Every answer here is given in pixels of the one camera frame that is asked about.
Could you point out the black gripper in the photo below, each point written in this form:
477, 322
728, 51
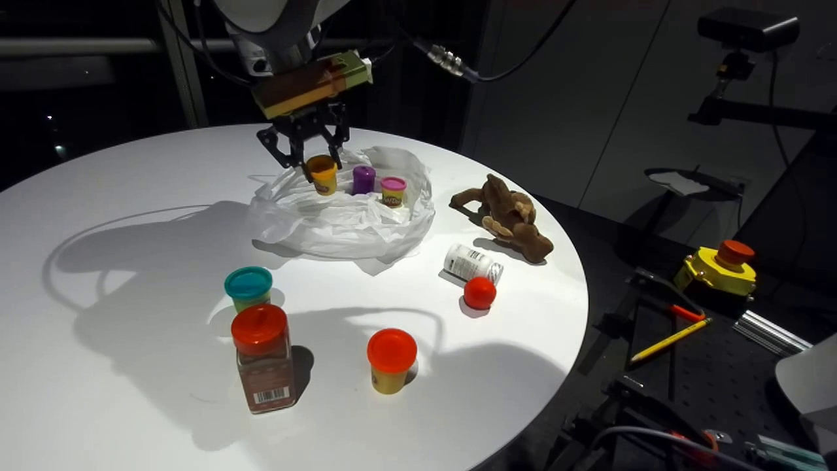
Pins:
309, 135

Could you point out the yellow tub orange-yellow lid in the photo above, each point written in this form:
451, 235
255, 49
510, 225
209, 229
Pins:
323, 176

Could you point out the small purple tub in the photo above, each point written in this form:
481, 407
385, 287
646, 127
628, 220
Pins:
365, 181

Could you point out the yellow tub pink lid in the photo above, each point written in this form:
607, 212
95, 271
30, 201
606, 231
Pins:
394, 189

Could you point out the yellow tub teal lid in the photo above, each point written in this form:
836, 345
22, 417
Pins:
248, 287

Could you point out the white pill bottle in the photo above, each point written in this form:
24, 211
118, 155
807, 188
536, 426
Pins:
471, 262

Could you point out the spice jar red lid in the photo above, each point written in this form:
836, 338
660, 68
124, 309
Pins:
262, 356

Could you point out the yellow tub red-orange lid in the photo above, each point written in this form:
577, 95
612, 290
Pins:
390, 356

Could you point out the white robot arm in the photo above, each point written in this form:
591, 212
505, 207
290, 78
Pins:
271, 29

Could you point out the white crumpled plastic bag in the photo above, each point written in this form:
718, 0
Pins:
348, 225

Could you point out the brown plush moose toy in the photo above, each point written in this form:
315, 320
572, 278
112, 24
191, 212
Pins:
510, 219

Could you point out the small red tub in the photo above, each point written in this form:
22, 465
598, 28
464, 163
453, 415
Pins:
479, 294

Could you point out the grey paper sheet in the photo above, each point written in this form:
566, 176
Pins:
680, 185

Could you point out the yellow pencil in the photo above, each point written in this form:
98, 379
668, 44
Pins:
671, 341

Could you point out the yellow emergency stop button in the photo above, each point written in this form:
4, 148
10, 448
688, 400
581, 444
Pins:
719, 269

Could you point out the aluminium profile bar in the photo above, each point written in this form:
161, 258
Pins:
773, 331

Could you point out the white rounded casing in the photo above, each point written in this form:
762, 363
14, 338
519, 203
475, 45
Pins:
811, 384

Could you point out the wood-coloured wrist camera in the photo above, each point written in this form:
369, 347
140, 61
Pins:
315, 83

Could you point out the grey window frame post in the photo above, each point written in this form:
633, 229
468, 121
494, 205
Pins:
183, 87

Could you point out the grey window rail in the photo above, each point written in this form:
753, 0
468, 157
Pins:
86, 45

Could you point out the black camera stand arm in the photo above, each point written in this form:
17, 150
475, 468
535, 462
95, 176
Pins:
759, 108

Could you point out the black camera on stand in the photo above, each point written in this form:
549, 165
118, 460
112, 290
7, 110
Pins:
749, 28

